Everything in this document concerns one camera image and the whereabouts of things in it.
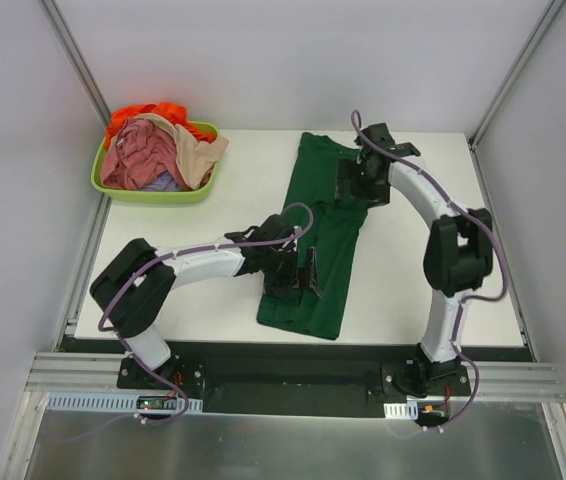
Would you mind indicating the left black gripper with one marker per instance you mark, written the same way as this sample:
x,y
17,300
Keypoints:
x,y
292,279

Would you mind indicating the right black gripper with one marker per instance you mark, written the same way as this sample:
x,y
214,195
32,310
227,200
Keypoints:
x,y
354,185

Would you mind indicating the dark green t shirt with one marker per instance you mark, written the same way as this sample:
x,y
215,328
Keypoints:
x,y
333,237

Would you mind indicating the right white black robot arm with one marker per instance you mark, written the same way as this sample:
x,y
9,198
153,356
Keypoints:
x,y
458,254

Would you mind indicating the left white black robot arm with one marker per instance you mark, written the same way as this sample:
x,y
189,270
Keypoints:
x,y
133,287

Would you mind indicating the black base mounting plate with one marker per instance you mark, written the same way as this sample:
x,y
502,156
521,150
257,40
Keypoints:
x,y
281,379

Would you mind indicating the beige t shirt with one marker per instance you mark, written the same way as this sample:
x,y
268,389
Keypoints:
x,y
194,158

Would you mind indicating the lavender t shirt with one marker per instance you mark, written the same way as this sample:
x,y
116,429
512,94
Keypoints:
x,y
164,182

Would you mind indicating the orange t shirt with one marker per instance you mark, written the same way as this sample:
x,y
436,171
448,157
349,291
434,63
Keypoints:
x,y
175,114

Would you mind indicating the lime green plastic basket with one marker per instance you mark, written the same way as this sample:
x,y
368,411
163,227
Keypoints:
x,y
139,196

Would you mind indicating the pink t shirt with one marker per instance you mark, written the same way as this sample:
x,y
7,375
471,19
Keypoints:
x,y
138,153

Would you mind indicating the right white slotted cable duct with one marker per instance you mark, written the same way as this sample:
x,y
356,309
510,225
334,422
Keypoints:
x,y
401,411

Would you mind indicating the white slotted cable duct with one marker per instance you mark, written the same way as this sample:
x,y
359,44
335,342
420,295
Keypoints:
x,y
121,403
401,411

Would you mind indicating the aluminium front rail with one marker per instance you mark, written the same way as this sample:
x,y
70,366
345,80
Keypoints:
x,y
499,381

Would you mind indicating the left aluminium frame post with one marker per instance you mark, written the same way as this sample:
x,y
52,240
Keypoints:
x,y
79,285

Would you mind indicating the aluminium frame post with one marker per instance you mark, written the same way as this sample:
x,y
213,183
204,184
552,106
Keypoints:
x,y
520,148
79,285

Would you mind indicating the right aluminium frame post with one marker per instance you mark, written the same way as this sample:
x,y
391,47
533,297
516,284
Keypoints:
x,y
520,148

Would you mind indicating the left white slotted cable duct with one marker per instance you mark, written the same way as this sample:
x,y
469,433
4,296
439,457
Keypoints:
x,y
121,403

